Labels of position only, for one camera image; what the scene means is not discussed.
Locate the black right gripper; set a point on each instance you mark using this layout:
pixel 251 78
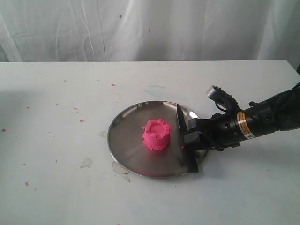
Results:
pixel 219 132

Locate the black knife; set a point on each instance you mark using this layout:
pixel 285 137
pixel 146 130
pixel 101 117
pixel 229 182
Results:
pixel 189 155

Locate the pink sand cake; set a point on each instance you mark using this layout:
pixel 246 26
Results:
pixel 157 134

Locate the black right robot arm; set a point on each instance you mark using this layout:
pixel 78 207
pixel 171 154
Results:
pixel 280 112

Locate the round steel plate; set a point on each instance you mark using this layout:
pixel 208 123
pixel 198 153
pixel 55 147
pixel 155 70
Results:
pixel 126 145

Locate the white backdrop curtain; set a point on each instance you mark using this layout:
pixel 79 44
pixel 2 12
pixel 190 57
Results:
pixel 149 30

